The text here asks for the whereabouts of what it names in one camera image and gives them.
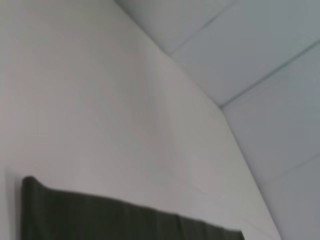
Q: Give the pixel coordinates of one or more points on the dark green FREE T-shirt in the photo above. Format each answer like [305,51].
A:
[100,217]

